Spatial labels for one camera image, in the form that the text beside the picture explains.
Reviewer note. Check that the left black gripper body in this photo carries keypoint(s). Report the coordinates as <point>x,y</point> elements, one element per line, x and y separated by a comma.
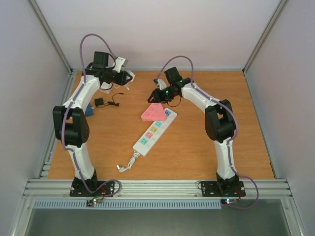
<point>118,81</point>

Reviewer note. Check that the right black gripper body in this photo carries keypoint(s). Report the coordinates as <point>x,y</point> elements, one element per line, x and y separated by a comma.
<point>165,97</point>

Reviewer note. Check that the small white charger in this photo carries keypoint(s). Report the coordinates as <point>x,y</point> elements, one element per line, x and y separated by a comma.
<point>132,75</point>

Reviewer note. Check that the white cube plug with picture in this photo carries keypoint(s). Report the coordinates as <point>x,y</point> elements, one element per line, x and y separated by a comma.
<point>106,88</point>

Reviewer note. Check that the black plug adapter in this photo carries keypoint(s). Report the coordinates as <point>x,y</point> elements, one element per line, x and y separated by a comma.
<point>99,102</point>

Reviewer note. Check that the blue cube socket adapter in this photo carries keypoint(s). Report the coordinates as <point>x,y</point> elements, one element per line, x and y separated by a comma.
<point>89,111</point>

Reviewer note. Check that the white power strip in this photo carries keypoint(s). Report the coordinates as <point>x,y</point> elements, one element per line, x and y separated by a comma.
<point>150,137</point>

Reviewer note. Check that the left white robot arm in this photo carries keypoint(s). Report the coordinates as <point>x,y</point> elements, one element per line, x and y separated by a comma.
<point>71,126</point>

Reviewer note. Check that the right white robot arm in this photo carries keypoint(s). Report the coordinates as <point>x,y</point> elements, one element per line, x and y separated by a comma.
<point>220,122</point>

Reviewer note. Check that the pink triangular socket adapter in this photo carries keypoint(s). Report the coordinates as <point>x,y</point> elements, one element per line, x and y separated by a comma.
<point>155,112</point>

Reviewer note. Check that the right small circuit board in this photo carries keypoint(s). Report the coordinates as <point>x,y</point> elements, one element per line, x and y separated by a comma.
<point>229,201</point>

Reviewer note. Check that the small circuit board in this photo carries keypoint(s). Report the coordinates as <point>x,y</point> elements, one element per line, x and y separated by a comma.
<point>93,202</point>
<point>229,201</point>

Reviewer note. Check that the left small circuit board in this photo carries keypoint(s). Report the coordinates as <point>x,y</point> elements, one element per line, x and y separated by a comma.
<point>93,202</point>

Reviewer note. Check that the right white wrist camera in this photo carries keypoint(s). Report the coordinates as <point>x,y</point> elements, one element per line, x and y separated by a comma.
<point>160,83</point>

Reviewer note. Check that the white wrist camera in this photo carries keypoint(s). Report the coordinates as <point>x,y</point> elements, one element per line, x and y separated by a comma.
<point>160,83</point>
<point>119,63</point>

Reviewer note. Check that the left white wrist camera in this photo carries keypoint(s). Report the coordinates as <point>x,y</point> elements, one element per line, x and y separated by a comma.
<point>119,63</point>

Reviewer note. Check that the left aluminium corner post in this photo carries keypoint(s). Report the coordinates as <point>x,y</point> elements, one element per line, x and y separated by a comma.
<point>34,5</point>

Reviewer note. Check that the aluminium corner post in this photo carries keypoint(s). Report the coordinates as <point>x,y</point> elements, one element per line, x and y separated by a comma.
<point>268,28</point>
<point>34,5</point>

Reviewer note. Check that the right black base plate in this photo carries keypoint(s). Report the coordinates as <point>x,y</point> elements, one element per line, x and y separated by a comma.
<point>210,189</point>

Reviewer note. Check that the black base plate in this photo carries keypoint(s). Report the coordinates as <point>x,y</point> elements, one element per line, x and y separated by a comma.
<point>210,189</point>
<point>107,188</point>

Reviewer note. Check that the grey slotted cable duct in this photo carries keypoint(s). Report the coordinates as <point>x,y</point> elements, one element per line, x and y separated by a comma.
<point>128,204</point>

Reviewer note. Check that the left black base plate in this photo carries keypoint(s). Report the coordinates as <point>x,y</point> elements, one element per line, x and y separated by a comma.
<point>107,188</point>

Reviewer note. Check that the left aluminium rail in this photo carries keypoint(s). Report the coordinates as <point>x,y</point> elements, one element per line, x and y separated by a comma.
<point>50,146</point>

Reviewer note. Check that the front aluminium rail frame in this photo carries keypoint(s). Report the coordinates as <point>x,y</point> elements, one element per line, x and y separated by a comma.
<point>151,189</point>

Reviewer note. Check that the right aluminium corner post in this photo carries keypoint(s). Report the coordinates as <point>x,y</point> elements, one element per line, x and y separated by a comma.
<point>268,28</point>

